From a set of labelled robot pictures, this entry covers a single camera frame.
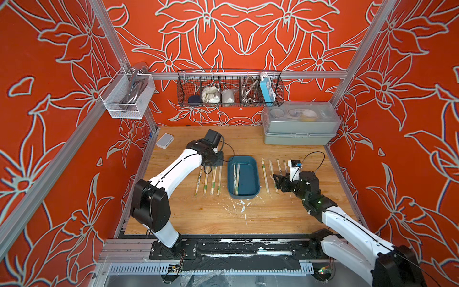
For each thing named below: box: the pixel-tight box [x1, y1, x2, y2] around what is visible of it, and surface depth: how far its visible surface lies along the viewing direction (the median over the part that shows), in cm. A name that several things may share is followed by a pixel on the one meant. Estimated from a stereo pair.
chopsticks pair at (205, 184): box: [203, 173, 208, 195], surface depth 94 cm
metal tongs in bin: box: [119, 65, 149, 110], surface depth 87 cm
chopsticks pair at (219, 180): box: [216, 165, 223, 197], surface depth 96 cm
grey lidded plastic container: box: [261, 101, 342, 146], surface depth 103 cm
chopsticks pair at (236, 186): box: [235, 163, 241, 196], surface depth 95 cm
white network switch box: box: [155, 132, 174, 150], surface depth 112 cm
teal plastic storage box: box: [227, 154, 260, 200], surface depth 95 cm
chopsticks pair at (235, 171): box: [233, 163, 239, 196], surface depth 97 cm
